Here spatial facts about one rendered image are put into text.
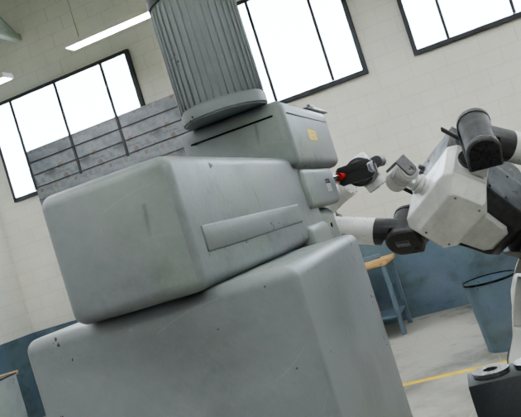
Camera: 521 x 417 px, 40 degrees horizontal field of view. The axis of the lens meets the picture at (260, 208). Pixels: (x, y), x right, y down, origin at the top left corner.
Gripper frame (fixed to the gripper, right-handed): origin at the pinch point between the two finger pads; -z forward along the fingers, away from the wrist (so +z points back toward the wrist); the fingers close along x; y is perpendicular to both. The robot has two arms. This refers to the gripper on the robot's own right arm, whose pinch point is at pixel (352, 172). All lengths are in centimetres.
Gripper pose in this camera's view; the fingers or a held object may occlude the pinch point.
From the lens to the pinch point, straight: 208.2
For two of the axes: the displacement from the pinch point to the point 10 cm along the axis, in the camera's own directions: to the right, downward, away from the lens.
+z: 3.0, -0.6, 9.5
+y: 3.0, 9.5, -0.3
